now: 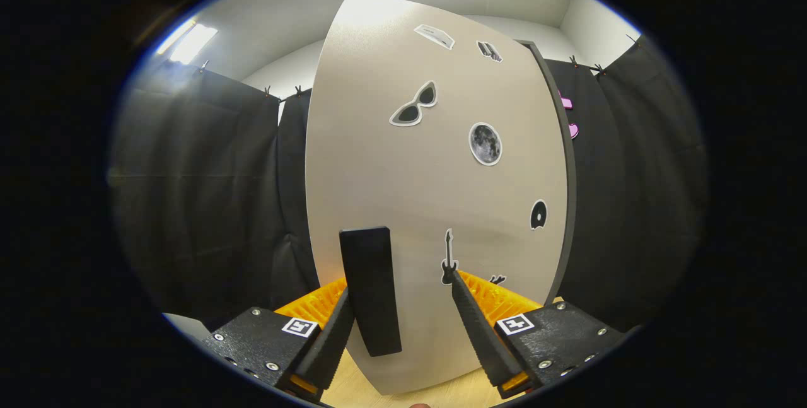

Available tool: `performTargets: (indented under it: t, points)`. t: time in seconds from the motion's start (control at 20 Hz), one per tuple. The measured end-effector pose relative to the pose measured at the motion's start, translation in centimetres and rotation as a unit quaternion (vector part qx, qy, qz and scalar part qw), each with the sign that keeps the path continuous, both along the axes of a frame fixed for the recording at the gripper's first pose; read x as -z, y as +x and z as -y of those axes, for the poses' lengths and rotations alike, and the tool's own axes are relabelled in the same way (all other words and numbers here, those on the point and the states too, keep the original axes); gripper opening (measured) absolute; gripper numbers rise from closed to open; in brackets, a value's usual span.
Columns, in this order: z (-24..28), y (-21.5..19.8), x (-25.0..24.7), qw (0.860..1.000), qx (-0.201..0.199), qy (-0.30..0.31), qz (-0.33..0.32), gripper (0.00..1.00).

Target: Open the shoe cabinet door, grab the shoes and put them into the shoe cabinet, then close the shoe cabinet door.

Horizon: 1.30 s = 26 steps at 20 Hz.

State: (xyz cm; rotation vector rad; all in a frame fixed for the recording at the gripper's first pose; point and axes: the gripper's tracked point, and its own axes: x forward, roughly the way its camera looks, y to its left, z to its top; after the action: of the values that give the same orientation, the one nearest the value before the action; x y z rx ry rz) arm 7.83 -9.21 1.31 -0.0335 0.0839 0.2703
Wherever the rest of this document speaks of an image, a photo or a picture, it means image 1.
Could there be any dark grey shoe cabinet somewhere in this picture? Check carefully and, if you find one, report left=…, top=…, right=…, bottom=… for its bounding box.
left=517, top=39, right=578, bottom=305

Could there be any black backdrop cloth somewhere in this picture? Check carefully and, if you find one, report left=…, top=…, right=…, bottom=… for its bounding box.
left=107, top=33, right=707, bottom=333

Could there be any black door handle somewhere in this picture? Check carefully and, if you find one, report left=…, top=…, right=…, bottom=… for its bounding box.
left=339, top=226, right=403, bottom=357

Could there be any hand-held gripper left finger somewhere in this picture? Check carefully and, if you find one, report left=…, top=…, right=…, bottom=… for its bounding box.
left=202, top=279, right=356, bottom=404

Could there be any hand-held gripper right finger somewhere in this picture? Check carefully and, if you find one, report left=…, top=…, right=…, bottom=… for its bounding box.
left=450, top=268, right=631, bottom=399

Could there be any ceiling light panel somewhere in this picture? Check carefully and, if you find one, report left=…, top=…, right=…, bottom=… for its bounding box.
left=154, top=17, right=218, bottom=65

